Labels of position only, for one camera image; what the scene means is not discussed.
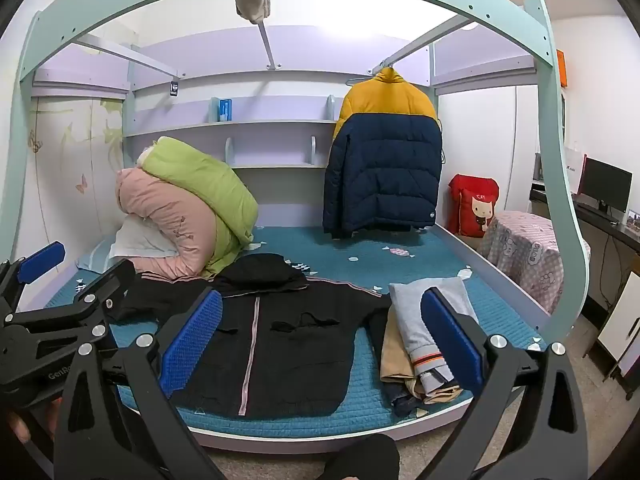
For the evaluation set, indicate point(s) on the black computer monitor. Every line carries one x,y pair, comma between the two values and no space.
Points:
605,185

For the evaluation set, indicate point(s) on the pink quilt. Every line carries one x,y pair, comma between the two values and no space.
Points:
160,210

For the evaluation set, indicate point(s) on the black zip jacket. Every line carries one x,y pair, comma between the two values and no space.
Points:
290,350

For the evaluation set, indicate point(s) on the person's left hand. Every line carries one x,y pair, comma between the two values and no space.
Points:
20,427

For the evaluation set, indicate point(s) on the blue box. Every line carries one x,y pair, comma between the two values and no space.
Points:
226,110

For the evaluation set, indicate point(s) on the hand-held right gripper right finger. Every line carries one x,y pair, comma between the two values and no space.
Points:
450,335

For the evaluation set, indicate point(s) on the dark desk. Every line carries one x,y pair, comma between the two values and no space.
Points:
620,237

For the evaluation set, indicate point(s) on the yellow and navy puffer jacket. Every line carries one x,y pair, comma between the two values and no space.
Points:
385,170

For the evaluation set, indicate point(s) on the white pillow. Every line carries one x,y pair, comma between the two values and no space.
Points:
140,240

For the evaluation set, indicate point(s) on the red cartoon bag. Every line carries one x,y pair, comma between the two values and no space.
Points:
465,195

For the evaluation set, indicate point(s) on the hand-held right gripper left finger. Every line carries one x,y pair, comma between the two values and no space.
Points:
192,342

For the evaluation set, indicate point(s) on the light blue pillow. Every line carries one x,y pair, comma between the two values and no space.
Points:
95,260

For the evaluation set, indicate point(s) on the clothes hanger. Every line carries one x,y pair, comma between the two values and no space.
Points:
388,66

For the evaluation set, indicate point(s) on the hanging beige cloth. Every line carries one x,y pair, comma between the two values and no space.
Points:
252,2

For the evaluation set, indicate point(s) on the green quilt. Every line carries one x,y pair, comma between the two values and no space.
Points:
210,185

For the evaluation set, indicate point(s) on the person's leg in black trousers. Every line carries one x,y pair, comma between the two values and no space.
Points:
360,460

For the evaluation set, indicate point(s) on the teal bunk bed frame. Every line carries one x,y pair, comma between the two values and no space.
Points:
555,160

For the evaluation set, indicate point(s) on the table with pink patterned cloth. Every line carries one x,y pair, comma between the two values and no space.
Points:
525,255

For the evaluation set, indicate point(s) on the lavender wall shelf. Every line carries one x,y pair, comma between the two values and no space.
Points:
275,127

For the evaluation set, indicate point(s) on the folded grey sweatshirt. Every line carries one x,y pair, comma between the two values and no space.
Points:
415,320

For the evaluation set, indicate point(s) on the white paper bag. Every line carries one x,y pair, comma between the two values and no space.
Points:
572,170

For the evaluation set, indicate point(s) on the white cabinet panel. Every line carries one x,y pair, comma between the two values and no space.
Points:
625,330

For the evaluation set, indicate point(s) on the black tag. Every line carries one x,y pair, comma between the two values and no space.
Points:
174,88

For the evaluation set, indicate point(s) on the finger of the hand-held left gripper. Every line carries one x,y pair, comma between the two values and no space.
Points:
112,282
42,257

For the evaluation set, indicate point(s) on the butterfly print wardrobe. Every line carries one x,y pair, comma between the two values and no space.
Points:
70,170

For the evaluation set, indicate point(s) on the orange box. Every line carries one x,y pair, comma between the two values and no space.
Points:
562,67

